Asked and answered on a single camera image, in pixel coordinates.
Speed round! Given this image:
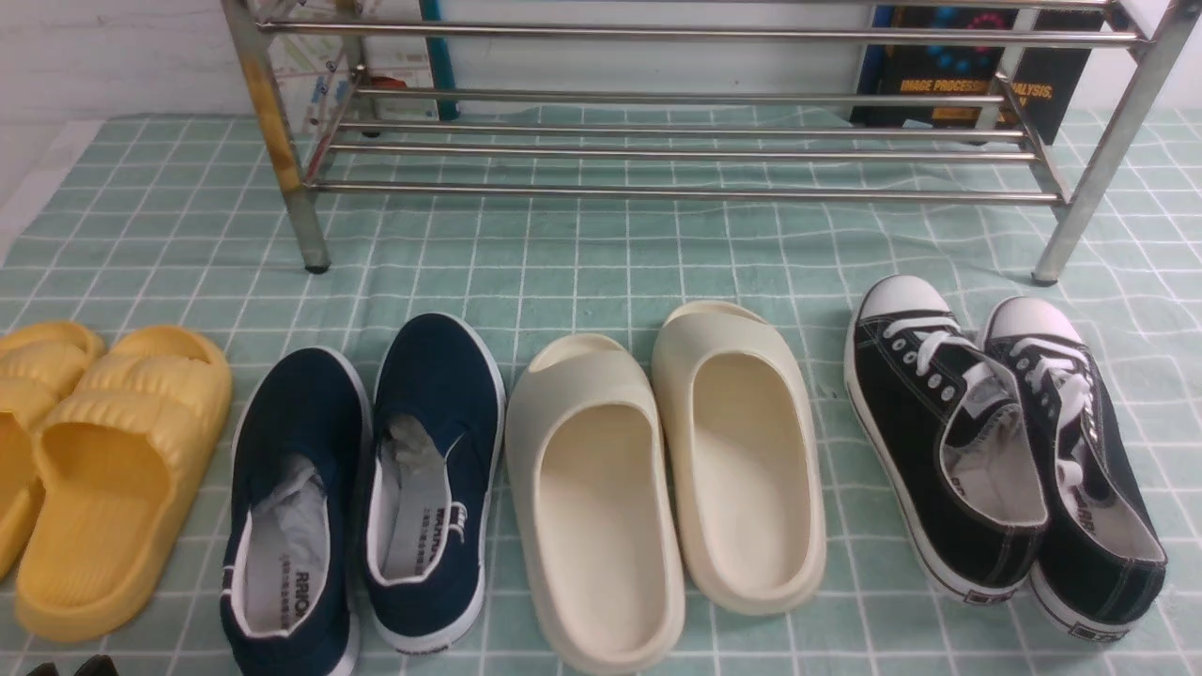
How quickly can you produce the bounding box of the navy canvas shoe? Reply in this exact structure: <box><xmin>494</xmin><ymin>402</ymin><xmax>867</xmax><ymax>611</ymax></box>
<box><xmin>219</xmin><ymin>346</ymin><xmax>371</xmax><ymax>675</ymax></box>
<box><xmin>355</xmin><ymin>313</ymin><xmax>506</xmax><ymax>654</ymax></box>

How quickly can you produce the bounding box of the silver metal shoe rack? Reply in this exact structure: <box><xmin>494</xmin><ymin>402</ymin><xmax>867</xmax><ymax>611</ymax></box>
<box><xmin>222</xmin><ymin>1</ymin><xmax>1200</xmax><ymax>286</ymax></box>

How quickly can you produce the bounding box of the green checkered tablecloth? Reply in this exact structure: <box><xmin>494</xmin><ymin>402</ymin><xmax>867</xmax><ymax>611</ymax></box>
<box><xmin>1</xmin><ymin>109</ymin><xmax>1200</xmax><ymax>675</ymax></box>

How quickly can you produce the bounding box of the cream foam slipper left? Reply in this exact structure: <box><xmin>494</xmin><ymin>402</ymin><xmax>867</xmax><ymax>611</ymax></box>
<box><xmin>505</xmin><ymin>333</ymin><xmax>686</xmax><ymax>675</ymax></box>

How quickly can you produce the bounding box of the cream foam slipper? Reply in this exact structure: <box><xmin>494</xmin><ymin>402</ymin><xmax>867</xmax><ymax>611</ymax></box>
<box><xmin>505</xmin><ymin>333</ymin><xmax>686</xmax><ymax>675</ymax></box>
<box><xmin>651</xmin><ymin>300</ymin><xmax>827</xmax><ymax>616</ymax></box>

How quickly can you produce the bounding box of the cream foam slipper right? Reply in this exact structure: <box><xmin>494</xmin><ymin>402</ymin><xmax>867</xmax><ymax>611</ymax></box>
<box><xmin>651</xmin><ymin>300</ymin><xmax>827</xmax><ymax>616</ymax></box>

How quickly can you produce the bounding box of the teal vertical pole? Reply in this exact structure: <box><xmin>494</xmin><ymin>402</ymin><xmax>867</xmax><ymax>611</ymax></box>
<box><xmin>418</xmin><ymin>0</ymin><xmax>460</xmax><ymax>121</ymax></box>

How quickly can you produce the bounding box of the black canvas sneaker left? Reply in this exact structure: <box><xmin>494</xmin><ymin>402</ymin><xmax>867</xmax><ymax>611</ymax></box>
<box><xmin>844</xmin><ymin>274</ymin><xmax>1049</xmax><ymax>605</ymax></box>

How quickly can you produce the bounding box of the black canvas sneaker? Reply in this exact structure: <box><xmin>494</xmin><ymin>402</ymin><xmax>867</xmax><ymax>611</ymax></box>
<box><xmin>978</xmin><ymin>297</ymin><xmax>1168</xmax><ymax>644</ymax></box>
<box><xmin>844</xmin><ymin>274</ymin><xmax>1049</xmax><ymax>605</ymax></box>

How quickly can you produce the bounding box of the map patterned paper box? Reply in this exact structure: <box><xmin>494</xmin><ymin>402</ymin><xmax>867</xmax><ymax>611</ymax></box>
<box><xmin>268</xmin><ymin>1</ymin><xmax>439</xmax><ymax>134</ymax></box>

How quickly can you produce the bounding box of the yellow slide slipper right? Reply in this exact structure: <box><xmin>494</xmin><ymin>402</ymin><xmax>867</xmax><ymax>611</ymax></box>
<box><xmin>14</xmin><ymin>325</ymin><xmax>233</xmax><ymax>644</ymax></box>

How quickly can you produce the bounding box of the yellow slide slipper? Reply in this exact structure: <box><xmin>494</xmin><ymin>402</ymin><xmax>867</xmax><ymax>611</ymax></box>
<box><xmin>1</xmin><ymin>321</ymin><xmax>106</xmax><ymax>577</ymax></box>
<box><xmin>14</xmin><ymin>325</ymin><xmax>233</xmax><ymax>644</ymax></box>

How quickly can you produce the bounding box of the dark image processing book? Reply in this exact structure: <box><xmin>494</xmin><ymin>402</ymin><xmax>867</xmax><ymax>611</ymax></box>
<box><xmin>849</xmin><ymin>6</ymin><xmax>1090</xmax><ymax>146</ymax></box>

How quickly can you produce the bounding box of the black canvas sneaker right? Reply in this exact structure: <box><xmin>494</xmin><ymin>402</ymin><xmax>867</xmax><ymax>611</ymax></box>
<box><xmin>978</xmin><ymin>297</ymin><xmax>1168</xmax><ymax>644</ymax></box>

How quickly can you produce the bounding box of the yellow slide slipper left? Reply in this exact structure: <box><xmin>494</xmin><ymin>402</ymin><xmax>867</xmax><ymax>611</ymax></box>
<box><xmin>1</xmin><ymin>321</ymin><xmax>106</xmax><ymax>577</ymax></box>

